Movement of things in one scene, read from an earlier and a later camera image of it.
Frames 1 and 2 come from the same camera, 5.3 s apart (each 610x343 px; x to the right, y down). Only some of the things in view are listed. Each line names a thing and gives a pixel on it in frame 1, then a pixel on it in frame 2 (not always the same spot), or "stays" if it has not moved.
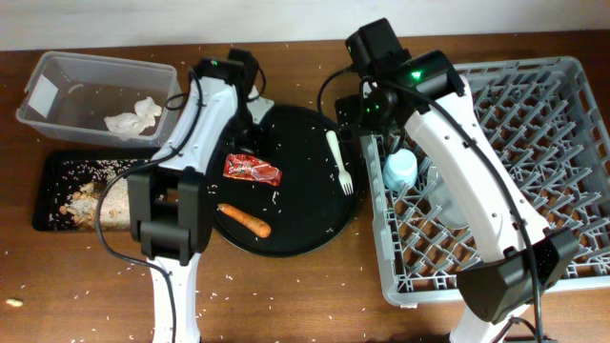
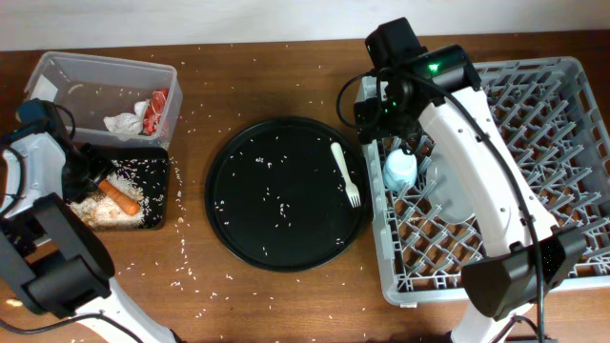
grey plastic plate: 443,201 stays
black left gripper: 256,144 → 83,191
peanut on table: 14,302 stays
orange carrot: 250,223 → 119,197
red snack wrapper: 252,168 → 154,111
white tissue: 129,125 stays
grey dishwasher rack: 541,118 stays
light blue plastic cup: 400,170 stays
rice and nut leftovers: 105,206 stays
